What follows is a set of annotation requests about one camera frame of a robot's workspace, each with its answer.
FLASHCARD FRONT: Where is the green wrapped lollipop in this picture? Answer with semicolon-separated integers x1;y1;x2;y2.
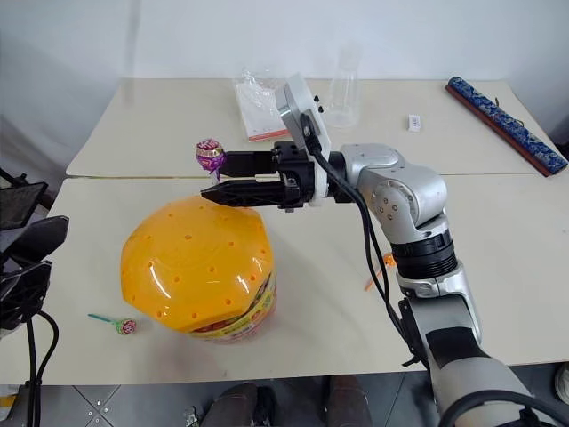
86;312;137;336

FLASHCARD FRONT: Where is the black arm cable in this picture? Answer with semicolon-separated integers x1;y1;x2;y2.
300;113;430;370
24;310;61;427

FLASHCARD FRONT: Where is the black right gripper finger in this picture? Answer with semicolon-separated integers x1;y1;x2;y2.
220;150;275;177
199;178;286;210

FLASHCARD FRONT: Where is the yellow domed lollipop jar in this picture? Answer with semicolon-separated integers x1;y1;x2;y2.
119;195;278;346

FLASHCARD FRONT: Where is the dark rounded shape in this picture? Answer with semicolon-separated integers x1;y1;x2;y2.
327;375;373;427
212;381;277;427

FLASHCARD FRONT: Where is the clear bag with white pad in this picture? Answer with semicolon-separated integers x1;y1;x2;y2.
232;66;291;143

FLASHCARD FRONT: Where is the clear plastic cylinder container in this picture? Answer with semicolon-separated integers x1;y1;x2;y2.
327;41;363;131

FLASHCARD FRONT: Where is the black framed mesh panel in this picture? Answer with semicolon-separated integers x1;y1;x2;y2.
0;167;50;231

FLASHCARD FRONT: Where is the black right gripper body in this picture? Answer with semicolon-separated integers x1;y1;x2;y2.
270;141;320;214

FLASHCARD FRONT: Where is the long blue patterned box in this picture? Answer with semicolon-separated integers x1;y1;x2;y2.
445;76;569;179

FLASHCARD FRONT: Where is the white shoe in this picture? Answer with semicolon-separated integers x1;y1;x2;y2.
554;361;569;402

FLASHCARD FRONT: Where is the purple lollipop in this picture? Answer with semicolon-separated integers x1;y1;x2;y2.
194;138;228;186

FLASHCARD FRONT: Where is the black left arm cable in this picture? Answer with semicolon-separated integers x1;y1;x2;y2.
24;310;61;427

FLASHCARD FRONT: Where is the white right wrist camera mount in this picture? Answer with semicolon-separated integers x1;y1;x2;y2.
274;73;343;208

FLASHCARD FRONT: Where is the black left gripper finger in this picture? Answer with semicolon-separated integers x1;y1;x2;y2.
7;215;71;267
0;261;53;331

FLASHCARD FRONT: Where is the orange lollipop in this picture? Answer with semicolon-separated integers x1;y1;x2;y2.
364;252;397;293

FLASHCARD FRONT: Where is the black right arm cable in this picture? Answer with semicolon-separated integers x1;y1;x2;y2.
300;113;430;370

